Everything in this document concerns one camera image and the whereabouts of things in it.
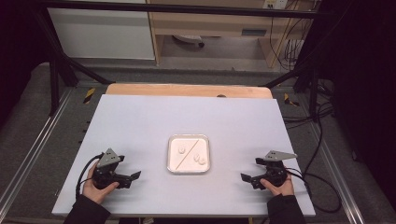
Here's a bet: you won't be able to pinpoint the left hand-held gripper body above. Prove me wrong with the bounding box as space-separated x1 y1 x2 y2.
92 147 126 190

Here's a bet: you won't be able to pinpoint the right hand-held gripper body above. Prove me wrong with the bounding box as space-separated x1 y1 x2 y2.
255 150 299 188

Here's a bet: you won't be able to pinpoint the white square tray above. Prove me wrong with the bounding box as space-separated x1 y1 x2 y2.
166 133 211 175

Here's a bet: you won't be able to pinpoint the thin wooden skewer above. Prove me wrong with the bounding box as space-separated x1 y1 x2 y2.
175 139 200 172

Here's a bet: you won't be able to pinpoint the person's right hand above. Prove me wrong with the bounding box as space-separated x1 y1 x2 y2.
259 173 295 197

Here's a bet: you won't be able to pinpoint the person's left hand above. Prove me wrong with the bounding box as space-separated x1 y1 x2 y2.
81 161 120 205

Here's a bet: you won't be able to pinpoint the white board sheet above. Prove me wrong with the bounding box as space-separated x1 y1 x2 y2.
50 93 317 217

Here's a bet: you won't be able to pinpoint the yellow black tape marker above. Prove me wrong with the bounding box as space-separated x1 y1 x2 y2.
82 87 96 105
283 92 301 107

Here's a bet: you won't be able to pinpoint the wooden table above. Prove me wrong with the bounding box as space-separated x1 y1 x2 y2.
106 82 274 100

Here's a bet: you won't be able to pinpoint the black curtain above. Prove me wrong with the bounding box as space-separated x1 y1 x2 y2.
0 0 49 125
317 0 396 203

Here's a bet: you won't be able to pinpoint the white cabinet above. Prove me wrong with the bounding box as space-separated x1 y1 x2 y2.
46 7 156 61

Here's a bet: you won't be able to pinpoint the white chair base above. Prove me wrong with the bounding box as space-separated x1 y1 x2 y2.
172 34 206 49

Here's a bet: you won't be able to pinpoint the light wooden desk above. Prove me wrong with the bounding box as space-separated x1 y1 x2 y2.
146 0 316 69

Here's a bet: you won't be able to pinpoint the left hand-held gripper black cable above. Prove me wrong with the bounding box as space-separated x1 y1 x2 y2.
75 152 105 201

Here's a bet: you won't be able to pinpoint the hand-held gripper black cable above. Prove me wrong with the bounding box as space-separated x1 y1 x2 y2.
284 167 343 215
75 152 105 201

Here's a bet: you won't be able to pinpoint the aluminium floor rail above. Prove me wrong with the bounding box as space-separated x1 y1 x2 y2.
306 119 366 224
0 88 74 207

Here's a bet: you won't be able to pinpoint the right hand-held gripper black cable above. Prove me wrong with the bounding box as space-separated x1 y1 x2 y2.
284 167 343 215

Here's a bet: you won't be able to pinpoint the black floor cables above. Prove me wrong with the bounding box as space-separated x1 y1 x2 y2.
281 77 336 131

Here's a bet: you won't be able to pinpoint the hanging black cables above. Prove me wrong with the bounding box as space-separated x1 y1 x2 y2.
268 0 316 71

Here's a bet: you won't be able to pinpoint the white wall socket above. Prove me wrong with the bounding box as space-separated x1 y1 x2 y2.
262 0 289 10

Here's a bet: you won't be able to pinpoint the black metal frame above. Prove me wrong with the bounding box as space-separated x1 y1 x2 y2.
31 0 331 118

